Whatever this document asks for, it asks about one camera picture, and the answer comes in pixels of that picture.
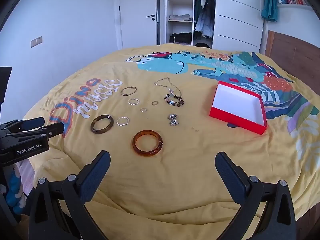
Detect wooden headboard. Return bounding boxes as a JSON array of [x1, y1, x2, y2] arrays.
[[264, 30, 320, 87]]

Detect yellow printed blanket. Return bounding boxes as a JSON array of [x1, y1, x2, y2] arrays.
[[21, 43, 320, 240]]

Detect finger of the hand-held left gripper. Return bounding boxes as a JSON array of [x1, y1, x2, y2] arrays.
[[0, 117, 46, 134], [5, 122, 65, 143]]

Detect dark brown bangle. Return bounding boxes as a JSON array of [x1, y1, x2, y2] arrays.
[[90, 114, 114, 135]]

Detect silver wristwatch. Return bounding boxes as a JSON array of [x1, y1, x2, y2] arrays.
[[167, 113, 181, 127]]

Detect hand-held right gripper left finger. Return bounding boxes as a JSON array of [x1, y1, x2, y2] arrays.
[[29, 150, 111, 240]]

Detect wall switch panel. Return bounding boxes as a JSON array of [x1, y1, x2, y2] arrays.
[[30, 36, 43, 48]]

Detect red cardboard box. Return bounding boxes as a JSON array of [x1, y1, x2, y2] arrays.
[[209, 81, 268, 136]]

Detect large twisted silver bracelet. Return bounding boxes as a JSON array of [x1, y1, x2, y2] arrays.
[[116, 116, 130, 127]]

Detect white open wardrobe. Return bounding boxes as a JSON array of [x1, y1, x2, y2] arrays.
[[164, 0, 216, 47]]

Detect teal curtain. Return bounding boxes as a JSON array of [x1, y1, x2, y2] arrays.
[[261, 0, 278, 22]]

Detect beaded bracelet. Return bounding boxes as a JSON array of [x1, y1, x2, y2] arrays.
[[164, 93, 185, 107]]

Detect hanging jackets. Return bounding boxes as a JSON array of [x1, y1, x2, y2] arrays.
[[194, 0, 215, 38]]

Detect person's left hand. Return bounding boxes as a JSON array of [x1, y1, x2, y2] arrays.
[[5, 166, 27, 217]]

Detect thin chain necklace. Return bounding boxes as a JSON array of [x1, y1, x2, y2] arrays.
[[154, 77, 181, 94]]

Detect orange amber bangle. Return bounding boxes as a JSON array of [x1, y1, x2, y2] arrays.
[[132, 130, 164, 158]]

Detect white wardrobe sliding door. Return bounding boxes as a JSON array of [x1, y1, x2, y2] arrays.
[[212, 0, 266, 53]]

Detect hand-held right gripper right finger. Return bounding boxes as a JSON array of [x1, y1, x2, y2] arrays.
[[215, 151, 297, 240]]

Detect folded black clothes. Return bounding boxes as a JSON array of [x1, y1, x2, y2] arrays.
[[169, 32, 193, 44]]

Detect folded beige clothes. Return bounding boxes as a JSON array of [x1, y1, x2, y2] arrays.
[[168, 13, 192, 21]]

